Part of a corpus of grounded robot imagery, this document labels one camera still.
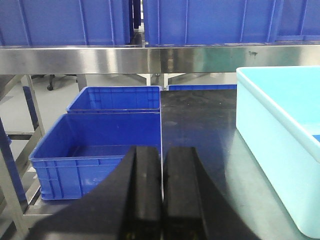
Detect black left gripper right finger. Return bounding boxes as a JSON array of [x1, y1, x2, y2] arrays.
[[163, 146, 258, 240]]

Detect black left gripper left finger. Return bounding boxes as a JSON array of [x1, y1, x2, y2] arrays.
[[29, 146, 162, 240]]

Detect stainless steel shelf rack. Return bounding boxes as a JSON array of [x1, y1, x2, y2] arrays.
[[0, 43, 320, 240]]

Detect blue crate lower near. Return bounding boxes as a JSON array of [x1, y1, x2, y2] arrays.
[[29, 112, 162, 201]]

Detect blue crate lower far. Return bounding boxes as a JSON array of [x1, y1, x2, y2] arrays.
[[66, 85, 162, 114]]

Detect blue crate behind table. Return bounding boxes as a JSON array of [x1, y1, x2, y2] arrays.
[[167, 84, 237, 91]]

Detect light blue plastic tray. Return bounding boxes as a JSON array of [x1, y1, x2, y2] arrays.
[[236, 65, 320, 239]]

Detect black office chair base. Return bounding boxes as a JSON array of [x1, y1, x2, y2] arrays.
[[30, 74, 78, 91]]

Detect blue crate upper middle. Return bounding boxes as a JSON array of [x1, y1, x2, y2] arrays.
[[143, 0, 284, 46]]

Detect blue crate upper left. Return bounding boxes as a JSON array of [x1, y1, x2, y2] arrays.
[[0, 0, 135, 47]]

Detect blue crate upper right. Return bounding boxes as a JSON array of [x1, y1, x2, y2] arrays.
[[275, 0, 320, 41]]

